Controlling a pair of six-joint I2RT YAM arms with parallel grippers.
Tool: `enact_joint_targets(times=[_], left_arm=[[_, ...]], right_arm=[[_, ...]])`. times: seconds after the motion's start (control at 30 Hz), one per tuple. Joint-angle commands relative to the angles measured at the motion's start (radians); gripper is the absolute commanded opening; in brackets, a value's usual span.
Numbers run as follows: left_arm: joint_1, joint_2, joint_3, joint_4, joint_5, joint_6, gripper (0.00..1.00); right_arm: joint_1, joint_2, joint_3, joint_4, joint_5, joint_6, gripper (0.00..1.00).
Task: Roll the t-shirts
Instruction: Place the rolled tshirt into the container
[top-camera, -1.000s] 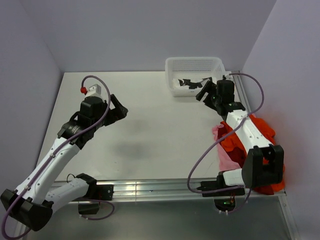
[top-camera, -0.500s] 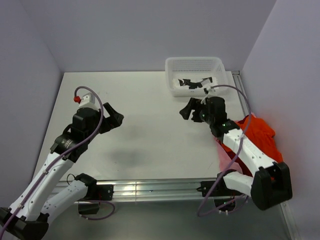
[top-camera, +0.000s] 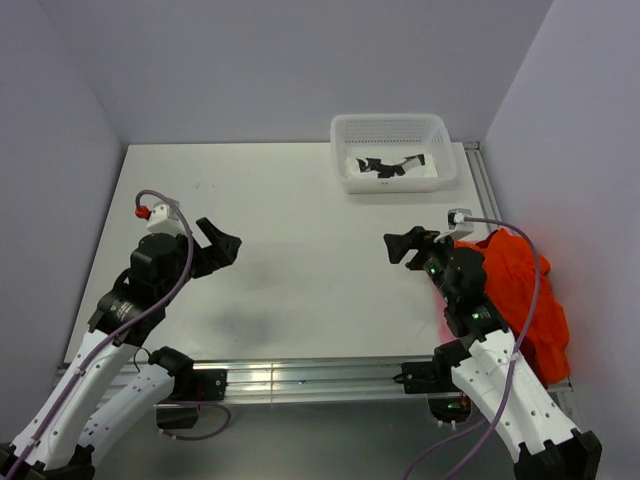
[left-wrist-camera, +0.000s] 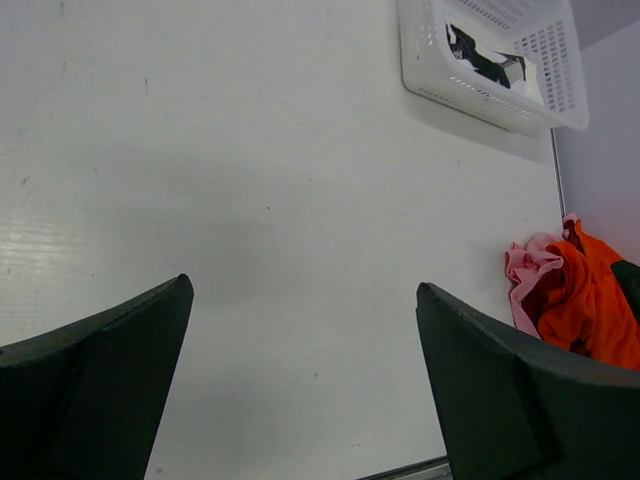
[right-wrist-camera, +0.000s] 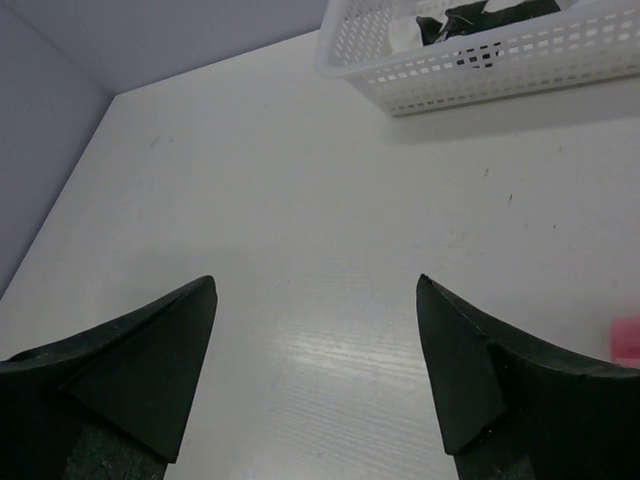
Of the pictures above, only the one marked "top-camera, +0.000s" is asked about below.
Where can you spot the aluminium rail frame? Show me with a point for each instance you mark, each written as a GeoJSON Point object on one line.
{"type": "Point", "coordinates": [312, 298]}

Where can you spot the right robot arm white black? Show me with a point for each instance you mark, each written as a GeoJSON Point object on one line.
{"type": "Point", "coordinates": [510, 337]}

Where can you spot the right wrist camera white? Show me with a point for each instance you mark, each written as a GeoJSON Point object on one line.
{"type": "Point", "coordinates": [459, 225]}

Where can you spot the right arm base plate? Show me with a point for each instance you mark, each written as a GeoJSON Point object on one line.
{"type": "Point", "coordinates": [422, 377]}

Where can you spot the white plastic basket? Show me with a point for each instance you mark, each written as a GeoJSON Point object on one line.
{"type": "Point", "coordinates": [390, 135]}

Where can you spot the white t shirt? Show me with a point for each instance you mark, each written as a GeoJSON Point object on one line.
{"type": "Point", "coordinates": [427, 171]}

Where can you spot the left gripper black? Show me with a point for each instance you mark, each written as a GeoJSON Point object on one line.
{"type": "Point", "coordinates": [221, 252]}

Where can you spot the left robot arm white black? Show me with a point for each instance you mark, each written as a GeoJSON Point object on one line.
{"type": "Point", "coordinates": [76, 426]}

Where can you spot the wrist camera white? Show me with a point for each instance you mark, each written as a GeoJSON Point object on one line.
{"type": "Point", "coordinates": [459, 225]}
{"type": "Point", "coordinates": [161, 218]}

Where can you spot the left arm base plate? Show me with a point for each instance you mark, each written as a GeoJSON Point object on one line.
{"type": "Point", "coordinates": [200, 385]}

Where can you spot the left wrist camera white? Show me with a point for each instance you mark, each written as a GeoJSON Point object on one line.
{"type": "Point", "coordinates": [161, 218]}

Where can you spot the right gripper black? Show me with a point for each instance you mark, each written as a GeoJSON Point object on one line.
{"type": "Point", "coordinates": [398, 245]}

